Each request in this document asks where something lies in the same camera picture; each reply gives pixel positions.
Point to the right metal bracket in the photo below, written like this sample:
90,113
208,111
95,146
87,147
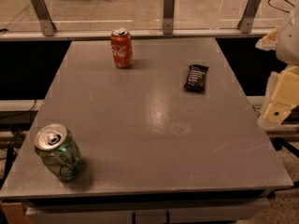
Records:
246,23

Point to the left metal bracket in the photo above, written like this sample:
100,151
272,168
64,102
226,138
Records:
47,26

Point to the metal bracket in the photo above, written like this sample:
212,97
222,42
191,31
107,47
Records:
168,16
246,23
47,26

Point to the middle metal bracket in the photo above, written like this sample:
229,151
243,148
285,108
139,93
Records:
168,16

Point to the green soda can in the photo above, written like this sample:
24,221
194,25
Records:
57,149

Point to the red cola can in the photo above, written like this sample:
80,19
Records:
121,47

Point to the grey metal rail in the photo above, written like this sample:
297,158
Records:
135,34

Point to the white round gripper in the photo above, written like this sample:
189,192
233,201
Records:
290,42

